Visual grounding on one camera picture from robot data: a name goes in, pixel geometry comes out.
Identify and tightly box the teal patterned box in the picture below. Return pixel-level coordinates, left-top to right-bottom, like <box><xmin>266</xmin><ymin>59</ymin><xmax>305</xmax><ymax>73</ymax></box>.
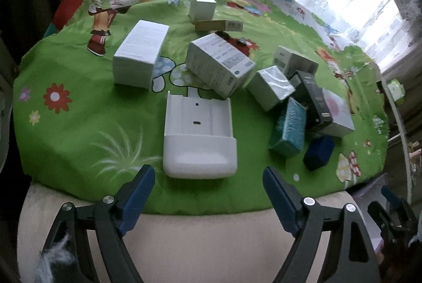
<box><xmin>269</xmin><ymin>97</ymin><xmax>306</xmax><ymax>158</ymax></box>

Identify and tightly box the grey barcode box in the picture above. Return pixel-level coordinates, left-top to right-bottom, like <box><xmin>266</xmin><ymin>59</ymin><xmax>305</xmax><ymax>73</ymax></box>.
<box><xmin>273</xmin><ymin>46</ymin><xmax>318</xmax><ymax>78</ymax></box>

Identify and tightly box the brown flat carton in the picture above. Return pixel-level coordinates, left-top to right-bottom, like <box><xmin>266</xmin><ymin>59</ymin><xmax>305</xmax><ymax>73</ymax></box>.
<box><xmin>195</xmin><ymin>20</ymin><xmax>243</xmax><ymax>32</ymax></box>

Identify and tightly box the shiny silver white box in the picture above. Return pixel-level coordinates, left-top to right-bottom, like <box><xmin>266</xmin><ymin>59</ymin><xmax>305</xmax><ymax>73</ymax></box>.
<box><xmin>247</xmin><ymin>65</ymin><xmax>295</xmax><ymax>112</ymax></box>

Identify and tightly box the white plastic holder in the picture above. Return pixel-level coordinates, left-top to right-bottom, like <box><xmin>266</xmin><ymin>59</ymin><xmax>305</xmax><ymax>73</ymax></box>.
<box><xmin>163</xmin><ymin>93</ymin><xmax>237</xmax><ymax>179</ymax></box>

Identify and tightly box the small white cube box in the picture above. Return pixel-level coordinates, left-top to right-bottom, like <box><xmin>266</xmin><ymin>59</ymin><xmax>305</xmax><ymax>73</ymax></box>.
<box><xmin>189</xmin><ymin>0</ymin><xmax>217</xmax><ymax>23</ymax></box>

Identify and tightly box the small green white object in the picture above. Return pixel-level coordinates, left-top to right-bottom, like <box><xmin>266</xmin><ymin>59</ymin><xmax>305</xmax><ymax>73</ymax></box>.
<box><xmin>387</xmin><ymin>79</ymin><xmax>406</xmax><ymax>104</ymax></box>

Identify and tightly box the white printed medicine box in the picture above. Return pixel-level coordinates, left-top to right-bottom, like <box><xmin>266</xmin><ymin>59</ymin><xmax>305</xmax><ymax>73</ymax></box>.
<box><xmin>185</xmin><ymin>33</ymin><xmax>255</xmax><ymax>99</ymax></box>

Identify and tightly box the white pink box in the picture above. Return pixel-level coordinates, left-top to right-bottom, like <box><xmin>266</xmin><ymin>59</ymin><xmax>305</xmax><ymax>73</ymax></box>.
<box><xmin>320</xmin><ymin>88</ymin><xmax>355</xmax><ymax>138</ymax></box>

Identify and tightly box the black Dormi box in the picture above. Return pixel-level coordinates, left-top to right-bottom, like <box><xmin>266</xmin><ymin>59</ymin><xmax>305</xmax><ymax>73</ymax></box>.
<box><xmin>289</xmin><ymin>71</ymin><xmax>333</xmax><ymax>133</ymax></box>

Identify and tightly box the dark blue small box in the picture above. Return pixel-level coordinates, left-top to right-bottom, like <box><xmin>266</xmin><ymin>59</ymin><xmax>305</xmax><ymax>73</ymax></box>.
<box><xmin>303</xmin><ymin>135</ymin><xmax>335</xmax><ymax>171</ymax></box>

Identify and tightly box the tall white box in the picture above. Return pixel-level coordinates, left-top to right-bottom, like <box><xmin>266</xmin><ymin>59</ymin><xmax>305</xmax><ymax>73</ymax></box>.
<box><xmin>112</xmin><ymin>20</ymin><xmax>170</xmax><ymax>89</ymax></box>

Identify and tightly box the colourful cartoon play mat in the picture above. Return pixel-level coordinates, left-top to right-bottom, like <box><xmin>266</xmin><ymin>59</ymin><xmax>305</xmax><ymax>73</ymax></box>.
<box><xmin>12</xmin><ymin>0</ymin><xmax>390</xmax><ymax>216</ymax></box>

